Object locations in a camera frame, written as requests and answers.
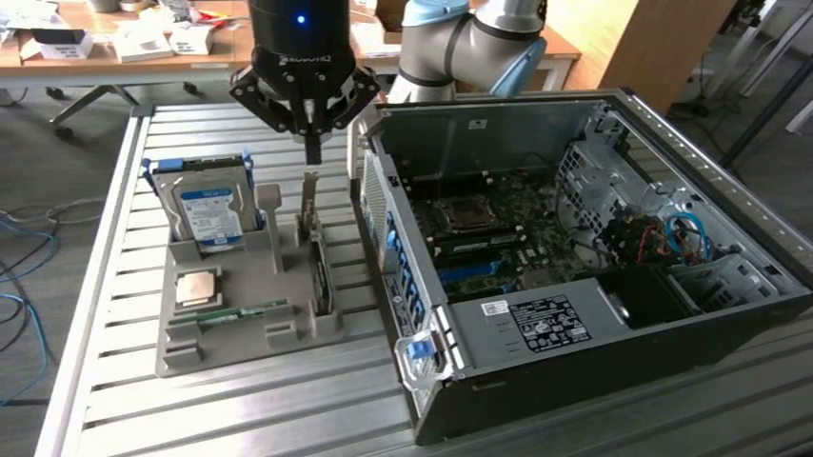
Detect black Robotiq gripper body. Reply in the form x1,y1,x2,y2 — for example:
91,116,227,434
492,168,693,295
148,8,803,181
247,0,358,104

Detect graphics card with metal bracket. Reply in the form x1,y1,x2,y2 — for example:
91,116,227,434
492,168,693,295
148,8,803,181
295,170,335,318

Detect white paper stack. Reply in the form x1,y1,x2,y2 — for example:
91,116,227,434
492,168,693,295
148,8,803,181
354,21,403,59

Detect red yellow packet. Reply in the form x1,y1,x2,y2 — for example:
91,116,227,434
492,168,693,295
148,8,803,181
190,7,249,30

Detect upright white printed box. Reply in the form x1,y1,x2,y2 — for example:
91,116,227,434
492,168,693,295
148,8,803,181
168,23,217,56

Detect hard disk in blue caddy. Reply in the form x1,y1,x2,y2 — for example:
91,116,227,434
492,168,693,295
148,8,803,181
142,149,266,254

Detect flat white box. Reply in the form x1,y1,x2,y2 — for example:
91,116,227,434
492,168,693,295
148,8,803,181
112,29,175,64

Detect installed green RAM stick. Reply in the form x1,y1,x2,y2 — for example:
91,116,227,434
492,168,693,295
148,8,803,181
441,233,520,253

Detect white box with black lid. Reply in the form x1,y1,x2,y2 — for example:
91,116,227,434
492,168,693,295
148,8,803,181
30,27,95,61

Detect grey printed parts rack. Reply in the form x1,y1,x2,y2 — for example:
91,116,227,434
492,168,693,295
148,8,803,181
155,183,349,378

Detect silver CPU chip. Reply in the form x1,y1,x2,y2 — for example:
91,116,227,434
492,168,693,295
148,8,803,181
174,271,222,307

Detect blue expansion slot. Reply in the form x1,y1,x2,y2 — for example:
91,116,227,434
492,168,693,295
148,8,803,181
437,263,504,283

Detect perforated metal drive cage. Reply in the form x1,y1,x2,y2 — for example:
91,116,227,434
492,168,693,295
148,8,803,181
556,140,660,239

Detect loose white papers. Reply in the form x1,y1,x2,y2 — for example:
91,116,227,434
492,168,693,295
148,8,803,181
0,11,71,44

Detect grey power supply unit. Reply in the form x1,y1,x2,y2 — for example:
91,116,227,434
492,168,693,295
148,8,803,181
447,278,632,371

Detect metal disk bay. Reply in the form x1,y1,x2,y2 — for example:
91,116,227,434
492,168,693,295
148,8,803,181
666,254,781,313

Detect open black PC case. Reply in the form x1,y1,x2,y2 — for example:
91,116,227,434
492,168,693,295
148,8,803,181
346,87,813,447

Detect grey floor cable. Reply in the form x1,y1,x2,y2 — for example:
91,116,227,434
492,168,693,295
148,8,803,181
0,197,107,228

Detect blue floor cable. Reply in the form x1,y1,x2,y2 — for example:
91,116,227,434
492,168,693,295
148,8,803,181
0,292,52,407
0,216,60,283

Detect red wire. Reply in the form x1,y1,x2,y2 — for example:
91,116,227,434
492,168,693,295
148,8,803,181
641,226,676,264

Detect blue data wire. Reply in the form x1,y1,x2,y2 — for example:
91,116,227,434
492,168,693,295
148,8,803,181
665,211,714,264

